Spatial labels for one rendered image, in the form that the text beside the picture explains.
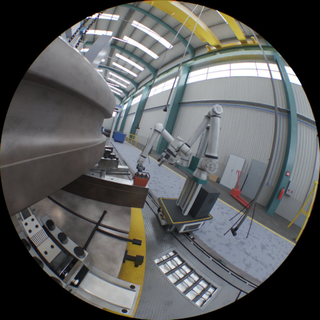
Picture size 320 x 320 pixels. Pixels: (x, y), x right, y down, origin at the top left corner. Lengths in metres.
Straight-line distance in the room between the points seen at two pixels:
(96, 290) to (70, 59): 1.33
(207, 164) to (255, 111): 7.04
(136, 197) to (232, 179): 5.58
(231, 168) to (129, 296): 6.32
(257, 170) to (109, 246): 6.77
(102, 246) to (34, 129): 1.06
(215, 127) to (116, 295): 1.59
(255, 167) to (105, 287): 6.87
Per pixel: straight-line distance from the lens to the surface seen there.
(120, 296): 0.87
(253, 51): 11.19
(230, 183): 6.35
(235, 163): 6.30
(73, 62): 0.75
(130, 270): 1.38
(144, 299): 1.35
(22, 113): 0.76
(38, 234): 0.68
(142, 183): 1.35
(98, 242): 1.16
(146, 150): 1.49
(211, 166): 1.06
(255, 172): 6.69
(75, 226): 1.29
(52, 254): 0.67
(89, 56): 5.99
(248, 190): 6.75
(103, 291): 0.88
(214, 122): 1.12
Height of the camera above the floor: 1.33
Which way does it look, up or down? 11 degrees down
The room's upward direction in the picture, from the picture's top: 17 degrees clockwise
